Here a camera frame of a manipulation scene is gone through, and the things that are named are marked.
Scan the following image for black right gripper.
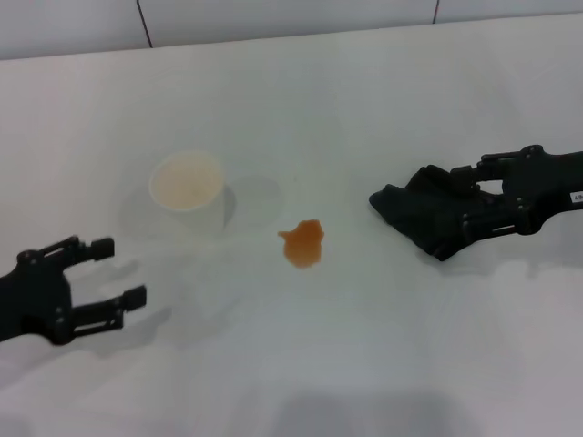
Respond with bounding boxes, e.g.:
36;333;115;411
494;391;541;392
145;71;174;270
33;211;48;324
450;145;583;239

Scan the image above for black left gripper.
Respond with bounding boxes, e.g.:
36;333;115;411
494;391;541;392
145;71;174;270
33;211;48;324
0;235;148;346

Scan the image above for white paper cup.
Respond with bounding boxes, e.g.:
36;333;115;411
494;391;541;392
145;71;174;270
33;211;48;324
148;149;238;234

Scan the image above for dark blue rag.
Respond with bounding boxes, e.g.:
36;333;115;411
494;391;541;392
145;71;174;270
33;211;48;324
367;166;502;262

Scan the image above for brown water stain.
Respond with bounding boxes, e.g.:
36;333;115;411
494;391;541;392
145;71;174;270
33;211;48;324
277;218;327;269

